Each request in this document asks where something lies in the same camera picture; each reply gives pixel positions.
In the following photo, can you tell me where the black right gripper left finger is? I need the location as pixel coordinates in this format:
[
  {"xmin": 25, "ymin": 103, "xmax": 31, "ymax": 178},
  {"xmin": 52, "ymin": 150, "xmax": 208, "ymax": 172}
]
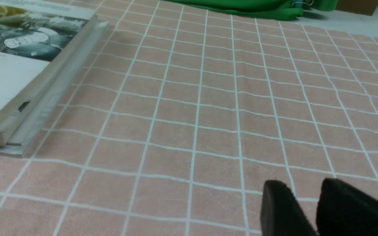
[{"xmin": 261, "ymin": 180, "xmax": 317, "ymax": 236}]

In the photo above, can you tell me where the top book with photo cover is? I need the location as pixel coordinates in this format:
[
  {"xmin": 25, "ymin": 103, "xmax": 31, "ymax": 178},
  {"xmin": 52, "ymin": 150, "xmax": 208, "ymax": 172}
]
[{"xmin": 0, "ymin": 0, "xmax": 99, "ymax": 132}]

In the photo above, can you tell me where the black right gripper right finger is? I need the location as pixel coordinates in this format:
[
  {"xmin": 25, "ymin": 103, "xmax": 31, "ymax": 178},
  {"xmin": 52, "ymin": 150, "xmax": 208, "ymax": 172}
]
[{"xmin": 316, "ymin": 178, "xmax": 378, "ymax": 236}]

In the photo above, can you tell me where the pink grid-pattern tablecloth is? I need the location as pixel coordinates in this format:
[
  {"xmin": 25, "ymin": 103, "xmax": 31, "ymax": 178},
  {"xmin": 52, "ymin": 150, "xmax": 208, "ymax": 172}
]
[{"xmin": 0, "ymin": 0, "xmax": 378, "ymax": 236}]

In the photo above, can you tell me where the middle white book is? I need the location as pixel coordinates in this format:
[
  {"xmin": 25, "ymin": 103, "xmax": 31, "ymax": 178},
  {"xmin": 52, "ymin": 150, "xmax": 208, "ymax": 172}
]
[{"xmin": 0, "ymin": 22, "xmax": 108, "ymax": 147}]

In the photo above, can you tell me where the brown cardboard box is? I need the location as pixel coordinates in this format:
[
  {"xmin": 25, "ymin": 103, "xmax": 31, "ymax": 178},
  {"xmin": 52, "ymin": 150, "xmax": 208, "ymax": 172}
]
[{"xmin": 336, "ymin": 0, "xmax": 378, "ymax": 16}]

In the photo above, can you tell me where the bottom thin white book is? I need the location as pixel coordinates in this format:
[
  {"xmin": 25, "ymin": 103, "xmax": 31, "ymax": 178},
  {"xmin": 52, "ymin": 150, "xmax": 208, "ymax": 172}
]
[{"xmin": 0, "ymin": 22, "xmax": 108, "ymax": 158}]

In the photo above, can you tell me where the green cloth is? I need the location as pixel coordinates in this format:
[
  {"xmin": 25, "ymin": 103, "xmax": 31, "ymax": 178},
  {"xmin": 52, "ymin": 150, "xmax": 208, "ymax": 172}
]
[{"xmin": 172, "ymin": 0, "xmax": 338, "ymax": 21}]

